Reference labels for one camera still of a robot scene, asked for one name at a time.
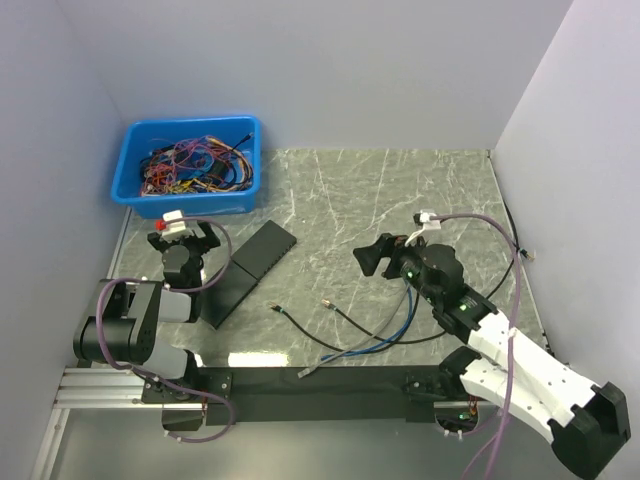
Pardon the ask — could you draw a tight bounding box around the grey ethernet cable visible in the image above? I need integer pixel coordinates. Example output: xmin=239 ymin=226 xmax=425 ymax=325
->
xmin=297 ymin=289 xmax=416 ymax=379

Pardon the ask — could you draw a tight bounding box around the black network switch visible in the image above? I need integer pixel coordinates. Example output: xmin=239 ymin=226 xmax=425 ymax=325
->
xmin=232 ymin=220 xmax=297 ymax=280
xmin=201 ymin=259 xmax=260 ymax=329

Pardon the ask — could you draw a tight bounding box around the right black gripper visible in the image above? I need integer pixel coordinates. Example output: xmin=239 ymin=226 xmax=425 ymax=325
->
xmin=353 ymin=231 xmax=441 ymax=306

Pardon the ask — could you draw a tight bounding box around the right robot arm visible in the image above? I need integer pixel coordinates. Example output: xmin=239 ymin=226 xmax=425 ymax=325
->
xmin=353 ymin=233 xmax=631 ymax=479

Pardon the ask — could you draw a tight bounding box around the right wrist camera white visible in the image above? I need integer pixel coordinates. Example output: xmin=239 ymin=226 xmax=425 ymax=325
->
xmin=405 ymin=209 xmax=441 ymax=247

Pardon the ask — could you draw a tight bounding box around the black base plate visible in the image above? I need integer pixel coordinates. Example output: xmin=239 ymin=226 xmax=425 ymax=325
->
xmin=141 ymin=365 xmax=481 ymax=434

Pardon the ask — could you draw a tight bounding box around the long black ethernet cable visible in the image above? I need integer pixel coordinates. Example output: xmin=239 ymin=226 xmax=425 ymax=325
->
xmin=322 ymin=199 xmax=535 ymax=346

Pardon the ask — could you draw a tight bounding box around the blue plastic bin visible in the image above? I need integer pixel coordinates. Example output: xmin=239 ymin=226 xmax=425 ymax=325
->
xmin=111 ymin=115 xmax=261 ymax=219

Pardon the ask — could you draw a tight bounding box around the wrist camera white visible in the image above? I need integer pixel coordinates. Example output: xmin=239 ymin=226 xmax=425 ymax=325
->
xmin=405 ymin=209 xmax=441 ymax=247
xmin=155 ymin=210 xmax=190 ymax=241

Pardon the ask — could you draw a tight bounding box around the tangled coloured wires bundle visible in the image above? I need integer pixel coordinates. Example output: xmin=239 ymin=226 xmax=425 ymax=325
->
xmin=137 ymin=132 xmax=256 ymax=197

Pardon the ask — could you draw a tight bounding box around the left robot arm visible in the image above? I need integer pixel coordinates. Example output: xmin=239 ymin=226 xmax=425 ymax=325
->
xmin=73 ymin=217 xmax=221 ymax=402

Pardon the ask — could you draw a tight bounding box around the black ethernet cable short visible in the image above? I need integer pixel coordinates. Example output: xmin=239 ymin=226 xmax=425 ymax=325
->
xmin=269 ymin=302 xmax=342 ymax=352

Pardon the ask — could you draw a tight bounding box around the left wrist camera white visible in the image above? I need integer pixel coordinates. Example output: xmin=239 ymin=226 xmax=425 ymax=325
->
xmin=155 ymin=210 xmax=190 ymax=241

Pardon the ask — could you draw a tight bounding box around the aluminium rail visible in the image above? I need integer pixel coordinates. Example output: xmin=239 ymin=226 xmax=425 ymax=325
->
xmin=52 ymin=367 xmax=151 ymax=410

